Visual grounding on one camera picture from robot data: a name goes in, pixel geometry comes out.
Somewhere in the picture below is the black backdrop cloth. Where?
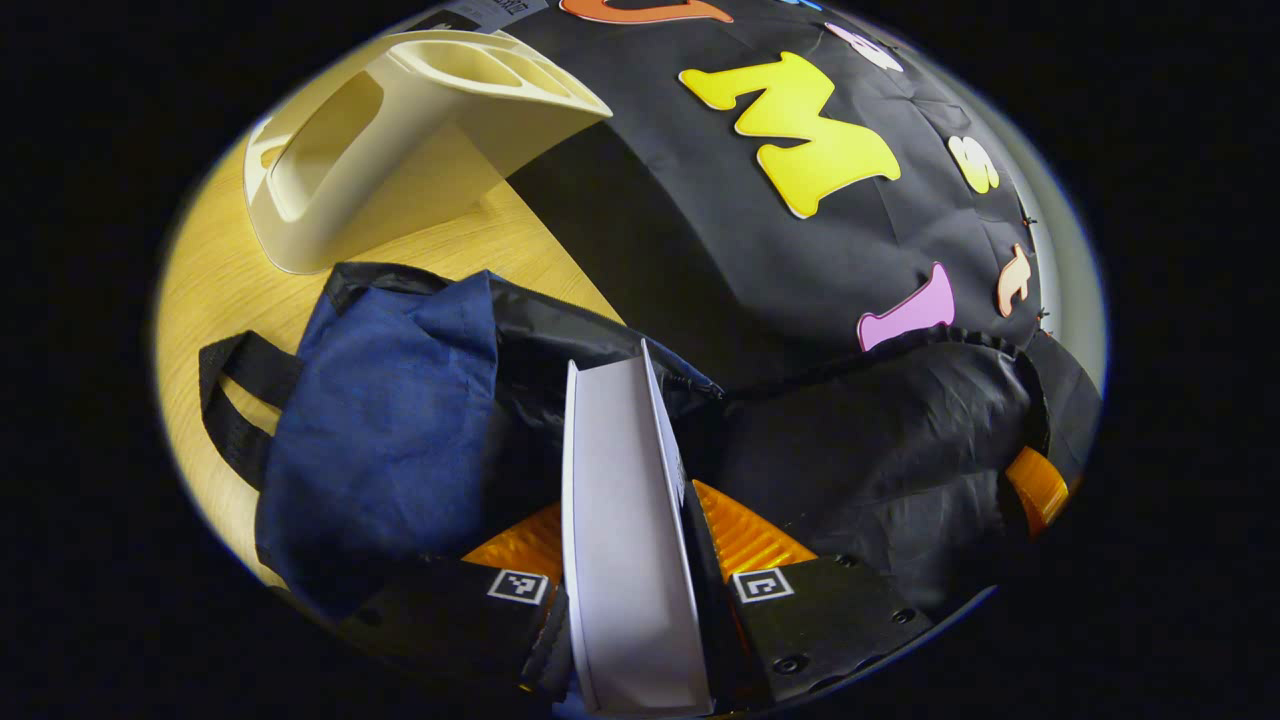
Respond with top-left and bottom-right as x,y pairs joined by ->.
400,0 -> 1061,386

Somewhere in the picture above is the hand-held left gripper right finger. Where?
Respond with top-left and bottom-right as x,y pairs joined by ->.
680,478 -> 936,706

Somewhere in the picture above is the white plastic bookshelf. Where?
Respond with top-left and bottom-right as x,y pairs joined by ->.
243,28 -> 613,276

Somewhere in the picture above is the blue schoolbag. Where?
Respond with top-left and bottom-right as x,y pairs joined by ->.
198,262 -> 1101,626

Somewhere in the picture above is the white book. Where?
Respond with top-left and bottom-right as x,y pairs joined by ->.
560,338 -> 716,717

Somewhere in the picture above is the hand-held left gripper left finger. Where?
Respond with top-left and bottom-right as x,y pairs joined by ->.
335,500 -> 573,701

